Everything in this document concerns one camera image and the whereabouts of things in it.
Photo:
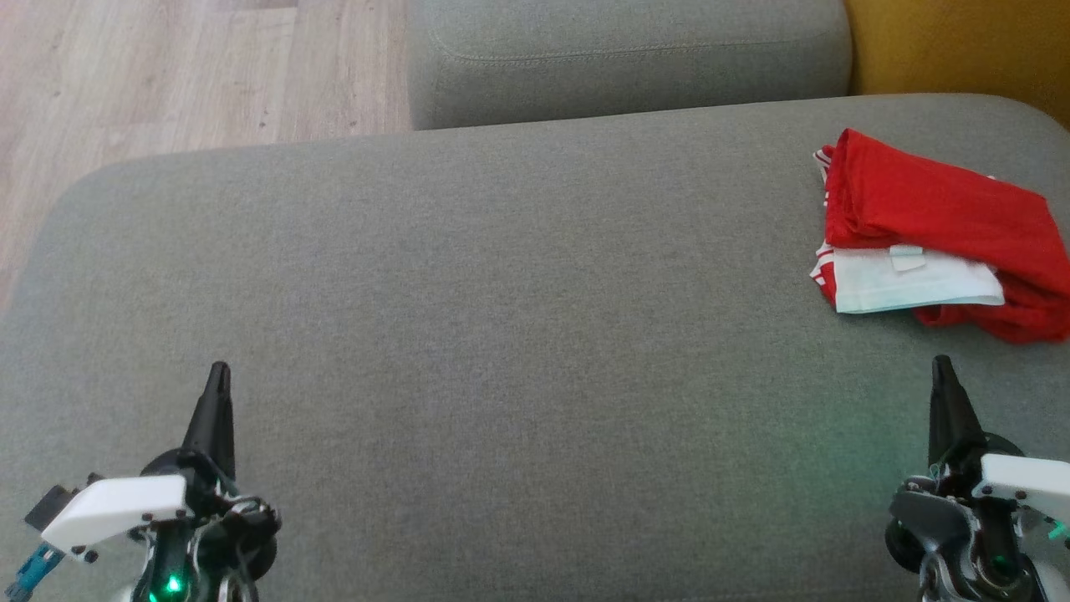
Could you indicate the yellow upholstered seat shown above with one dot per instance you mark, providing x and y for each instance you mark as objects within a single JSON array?
[{"x": 961, "y": 42}]

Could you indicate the small grey sofa cushion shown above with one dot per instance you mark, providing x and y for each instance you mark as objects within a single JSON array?
[{"x": 627, "y": 58}]

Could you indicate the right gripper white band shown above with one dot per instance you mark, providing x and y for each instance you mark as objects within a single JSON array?
[{"x": 1020, "y": 481}]

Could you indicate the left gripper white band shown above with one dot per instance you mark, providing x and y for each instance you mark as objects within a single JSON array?
[{"x": 117, "y": 506}]

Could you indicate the red shorts white trim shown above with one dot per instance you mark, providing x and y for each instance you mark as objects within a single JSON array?
[{"x": 1036, "y": 322}]

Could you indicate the large grey sofa seat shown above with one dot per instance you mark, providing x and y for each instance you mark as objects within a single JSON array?
[{"x": 501, "y": 334}]

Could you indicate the red jersey white sleeves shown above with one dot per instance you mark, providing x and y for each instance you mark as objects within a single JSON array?
[{"x": 919, "y": 201}]

